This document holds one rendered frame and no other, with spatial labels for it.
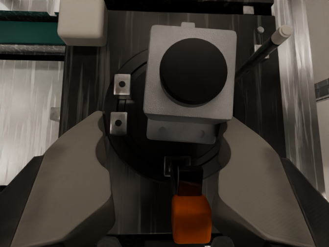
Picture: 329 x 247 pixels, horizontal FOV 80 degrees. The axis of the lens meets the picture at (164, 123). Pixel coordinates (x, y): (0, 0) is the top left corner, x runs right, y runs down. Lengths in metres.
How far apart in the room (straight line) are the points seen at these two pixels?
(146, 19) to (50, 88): 0.15
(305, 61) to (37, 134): 0.34
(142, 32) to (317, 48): 0.32
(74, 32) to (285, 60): 0.24
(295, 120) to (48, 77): 0.31
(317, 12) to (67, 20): 0.42
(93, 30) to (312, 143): 0.27
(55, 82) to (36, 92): 0.03
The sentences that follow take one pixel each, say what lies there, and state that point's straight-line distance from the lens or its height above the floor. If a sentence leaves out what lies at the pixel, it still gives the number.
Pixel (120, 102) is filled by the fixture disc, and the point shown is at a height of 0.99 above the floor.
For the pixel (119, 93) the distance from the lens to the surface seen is 0.18.
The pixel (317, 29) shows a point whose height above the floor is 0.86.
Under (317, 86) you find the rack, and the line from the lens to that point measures 0.33.
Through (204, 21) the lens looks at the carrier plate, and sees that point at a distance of 0.26.
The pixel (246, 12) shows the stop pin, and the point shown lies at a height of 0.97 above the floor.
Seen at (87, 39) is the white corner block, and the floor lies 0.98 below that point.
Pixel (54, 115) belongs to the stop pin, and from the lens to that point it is 0.24.
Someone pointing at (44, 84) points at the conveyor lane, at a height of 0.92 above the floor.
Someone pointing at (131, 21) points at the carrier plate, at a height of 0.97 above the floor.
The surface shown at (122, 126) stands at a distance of 0.18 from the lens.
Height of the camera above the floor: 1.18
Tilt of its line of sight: 82 degrees down
